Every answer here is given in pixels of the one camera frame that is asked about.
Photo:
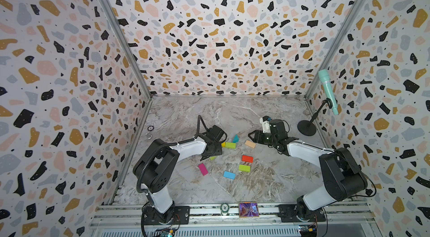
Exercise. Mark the mint green microphone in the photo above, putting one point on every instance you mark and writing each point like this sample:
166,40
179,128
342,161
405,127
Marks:
324,78

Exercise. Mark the light blue rectangular block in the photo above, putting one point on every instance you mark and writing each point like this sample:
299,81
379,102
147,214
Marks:
229,175

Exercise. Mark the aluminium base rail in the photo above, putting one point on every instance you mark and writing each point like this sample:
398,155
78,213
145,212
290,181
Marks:
342,219

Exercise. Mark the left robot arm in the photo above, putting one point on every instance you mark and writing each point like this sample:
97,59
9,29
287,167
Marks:
155,167

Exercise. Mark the round green white badge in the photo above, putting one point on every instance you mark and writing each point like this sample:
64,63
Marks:
224,207

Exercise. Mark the black microphone stand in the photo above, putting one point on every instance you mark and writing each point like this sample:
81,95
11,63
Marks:
307,127

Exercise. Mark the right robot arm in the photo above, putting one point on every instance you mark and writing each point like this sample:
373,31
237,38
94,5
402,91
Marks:
341,175

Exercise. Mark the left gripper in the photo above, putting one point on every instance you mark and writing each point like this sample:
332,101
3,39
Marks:
219,153

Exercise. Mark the red rectangular block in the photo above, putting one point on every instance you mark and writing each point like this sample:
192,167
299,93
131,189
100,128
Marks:
248,159

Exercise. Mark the natural wood block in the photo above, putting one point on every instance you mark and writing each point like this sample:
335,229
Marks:
250,144

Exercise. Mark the magenta rectangular block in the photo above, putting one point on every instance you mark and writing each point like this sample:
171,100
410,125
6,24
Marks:
203,169

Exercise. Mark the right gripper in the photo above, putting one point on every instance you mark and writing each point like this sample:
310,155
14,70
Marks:
259,136

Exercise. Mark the colourful picture card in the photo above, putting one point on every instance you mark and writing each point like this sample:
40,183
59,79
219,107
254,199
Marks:
248,210

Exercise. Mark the teal triangular block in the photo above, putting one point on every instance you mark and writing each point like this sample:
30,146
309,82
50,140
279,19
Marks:
235,139

